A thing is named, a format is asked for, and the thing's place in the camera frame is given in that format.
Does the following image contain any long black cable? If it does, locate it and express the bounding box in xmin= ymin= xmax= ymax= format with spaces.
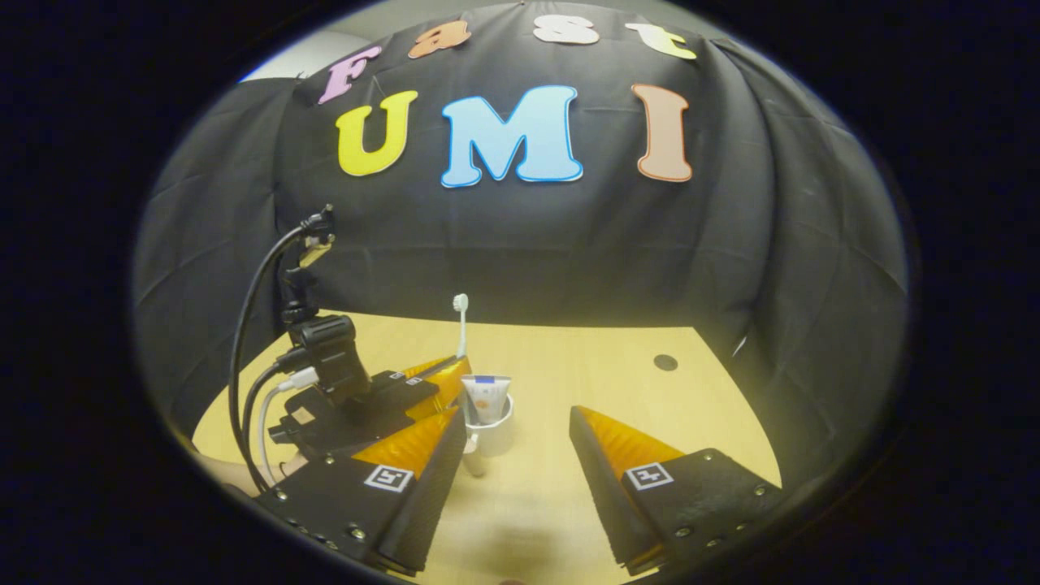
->
xmin=228 ymin=219 xmax=326 ymax=493

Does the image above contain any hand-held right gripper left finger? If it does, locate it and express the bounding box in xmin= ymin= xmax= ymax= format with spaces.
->
xmin=252 ymin=406 xmax=468 ymax=576

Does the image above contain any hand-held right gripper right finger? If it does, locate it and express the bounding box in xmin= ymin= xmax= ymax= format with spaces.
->
xmin=569 ymin=405 xmax=785 ymax=576

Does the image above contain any short black cable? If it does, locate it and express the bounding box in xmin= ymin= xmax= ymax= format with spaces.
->
xmin=240 ymin=357 xmax=297 ymax=492

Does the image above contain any white cup with wooden handle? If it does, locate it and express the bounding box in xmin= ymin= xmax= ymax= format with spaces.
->
xmin=461 ymin=394 xmax=517 ymax=479

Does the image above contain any white toothpaste tube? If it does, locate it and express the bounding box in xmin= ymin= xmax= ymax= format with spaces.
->
xmin=461 ymin=375 xmax=513 ymax=426

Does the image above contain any wooden desktop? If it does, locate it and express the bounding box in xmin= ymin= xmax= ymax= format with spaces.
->
xmin=191 ymin=311 xmax=785 ymax=585

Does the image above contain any white cable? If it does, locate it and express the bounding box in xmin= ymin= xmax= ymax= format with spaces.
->
xmin=257 ymin=367 xmax=319 ymax=488

